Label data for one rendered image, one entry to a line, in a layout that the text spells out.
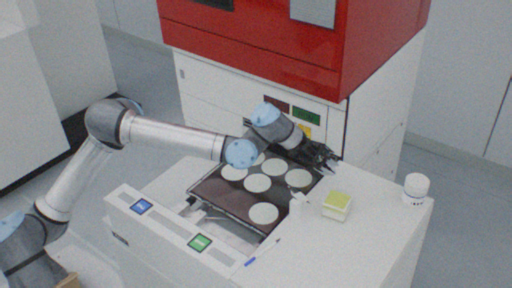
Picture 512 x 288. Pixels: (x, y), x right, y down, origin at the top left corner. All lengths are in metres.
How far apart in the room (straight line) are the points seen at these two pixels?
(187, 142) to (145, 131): 0.11
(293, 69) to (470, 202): 1.84
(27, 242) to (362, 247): 0.93
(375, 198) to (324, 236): 0.24
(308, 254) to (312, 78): 0.55
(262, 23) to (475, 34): 1.67
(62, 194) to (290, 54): 0.82
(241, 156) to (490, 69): 2.10
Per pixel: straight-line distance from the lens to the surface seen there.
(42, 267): 1.41
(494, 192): 3.20
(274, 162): 1.74
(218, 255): 1.38
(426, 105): 3.21
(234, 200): 1.60
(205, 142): 1.16
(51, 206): 1.49
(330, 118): 1.59
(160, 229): 1.47
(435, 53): 3.04
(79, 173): 1.43
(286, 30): 1.47
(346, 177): 1.60
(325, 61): 1.43
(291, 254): 1.36
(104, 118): 1.23
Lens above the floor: 2.03
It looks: 38 degrees down
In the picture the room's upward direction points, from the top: 2 degrees counter-clockwise
